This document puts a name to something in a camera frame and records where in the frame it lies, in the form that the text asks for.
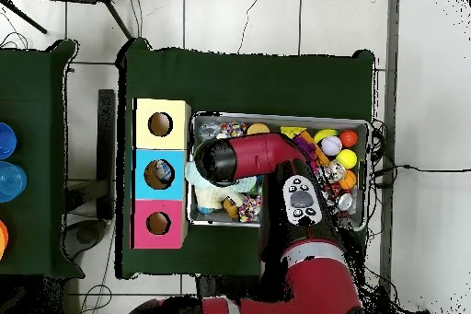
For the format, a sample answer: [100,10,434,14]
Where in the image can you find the clear wrapper with blue print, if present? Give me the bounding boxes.
[197,122,222,142]

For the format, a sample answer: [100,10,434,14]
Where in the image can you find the mint green cloth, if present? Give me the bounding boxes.
[183,160,260,194]

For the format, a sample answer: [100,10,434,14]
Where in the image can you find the clear plastic wrapper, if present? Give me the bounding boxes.
[155,165,175,185]

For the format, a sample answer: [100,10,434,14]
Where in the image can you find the wooden three-hole sorting box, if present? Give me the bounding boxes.
[132,98,192,250]

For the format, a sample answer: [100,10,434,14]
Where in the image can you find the clear mesh bin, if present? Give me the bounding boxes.
[189,112,372,232]

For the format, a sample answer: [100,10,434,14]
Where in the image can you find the orange round disc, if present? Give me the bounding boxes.
[247,122,271,136]

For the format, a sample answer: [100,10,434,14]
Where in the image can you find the purple spiky ball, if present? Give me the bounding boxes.
[297,136,318,162]

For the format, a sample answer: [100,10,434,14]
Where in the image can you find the dark green table cloth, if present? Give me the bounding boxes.
[116,37,376,282]

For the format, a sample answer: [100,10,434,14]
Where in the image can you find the crushed silver can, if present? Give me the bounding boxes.
[323,160,347,183]

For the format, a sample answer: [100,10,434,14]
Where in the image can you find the yellow ball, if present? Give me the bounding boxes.
[336,147,359,169]

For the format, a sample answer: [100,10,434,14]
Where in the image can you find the red ball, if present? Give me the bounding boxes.
[339,128,360,146]

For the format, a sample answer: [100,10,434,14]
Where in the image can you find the dark green side-table cloth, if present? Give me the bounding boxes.
[0,40,84,280]

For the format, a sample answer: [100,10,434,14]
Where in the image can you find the light blue plastic cup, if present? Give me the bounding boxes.
[0,161,29,204]

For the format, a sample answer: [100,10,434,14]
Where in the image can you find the dark blue plastic cup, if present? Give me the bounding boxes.
[0,122,17,161]

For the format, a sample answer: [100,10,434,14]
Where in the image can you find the orange plastic cup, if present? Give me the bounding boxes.
[0,219,9,260]

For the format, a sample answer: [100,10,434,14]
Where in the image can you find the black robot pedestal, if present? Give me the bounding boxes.
[194,275,266,302]

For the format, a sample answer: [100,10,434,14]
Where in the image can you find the black floor cable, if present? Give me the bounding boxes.
[371,160,471,181]

